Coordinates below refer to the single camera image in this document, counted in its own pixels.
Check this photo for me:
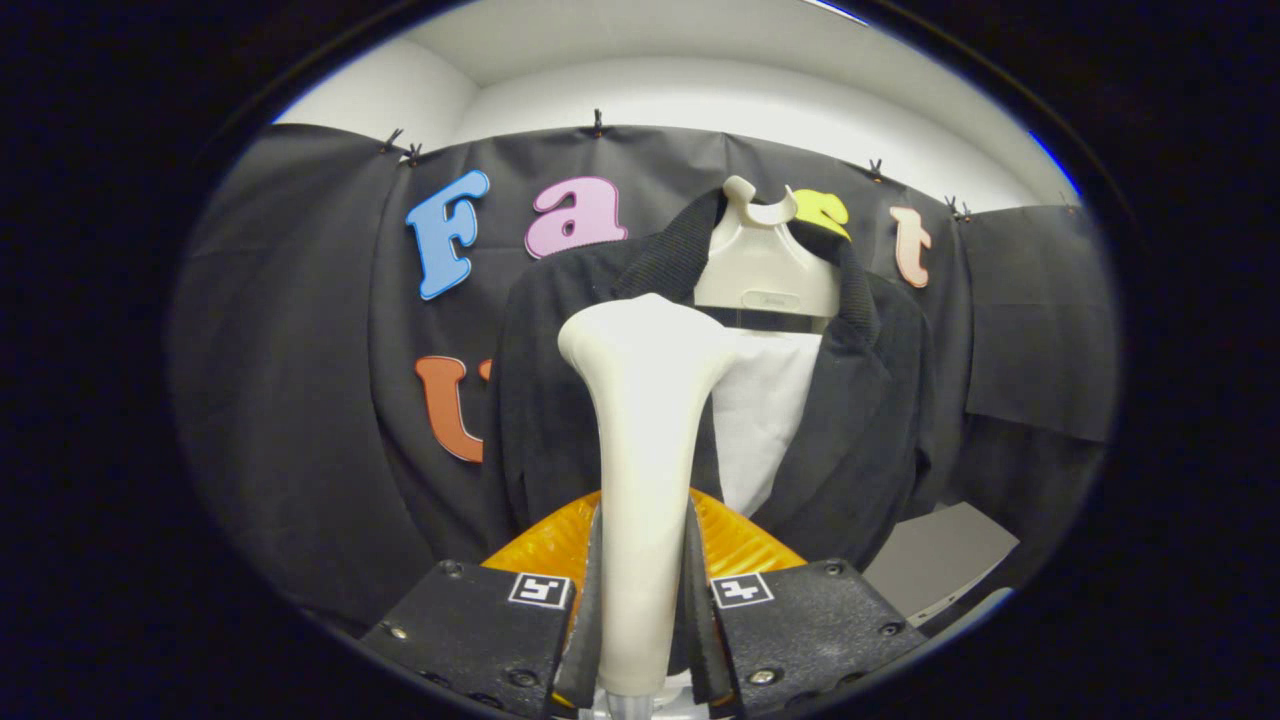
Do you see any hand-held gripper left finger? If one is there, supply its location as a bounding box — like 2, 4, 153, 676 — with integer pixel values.
360, 490, 604, 719

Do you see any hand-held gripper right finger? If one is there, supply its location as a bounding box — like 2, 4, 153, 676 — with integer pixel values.
685, 490, 926, 719

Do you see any black jacket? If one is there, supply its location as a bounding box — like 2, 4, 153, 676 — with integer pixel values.
495, 190, 936, 571

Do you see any white garment steamer nozzle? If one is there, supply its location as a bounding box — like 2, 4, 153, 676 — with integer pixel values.
557, 293, 741, 701

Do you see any grey cabinet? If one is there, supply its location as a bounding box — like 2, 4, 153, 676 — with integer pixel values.
862, 502, 1021, 626

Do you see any black backdrop cloth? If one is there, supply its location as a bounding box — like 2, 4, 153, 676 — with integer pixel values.
168, 122, 1119, 636

